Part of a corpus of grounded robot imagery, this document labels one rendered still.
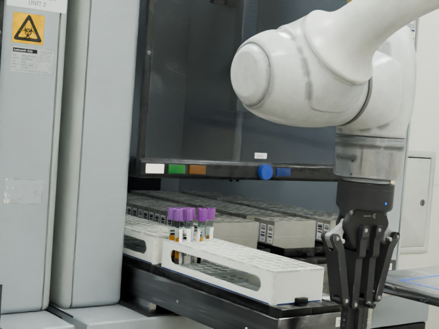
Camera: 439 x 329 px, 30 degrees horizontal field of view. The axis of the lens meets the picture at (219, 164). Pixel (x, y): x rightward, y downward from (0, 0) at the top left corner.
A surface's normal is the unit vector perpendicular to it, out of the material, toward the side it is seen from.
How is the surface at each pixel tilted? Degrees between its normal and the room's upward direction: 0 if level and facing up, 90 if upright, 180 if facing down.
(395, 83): 89
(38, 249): 90
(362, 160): 90
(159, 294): 90
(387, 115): 112
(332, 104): 136
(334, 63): 82
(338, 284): 104
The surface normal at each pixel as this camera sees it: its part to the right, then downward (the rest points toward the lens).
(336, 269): -0.80, 0.21
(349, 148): -0.67, -0.01
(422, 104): 0.59, 0.08
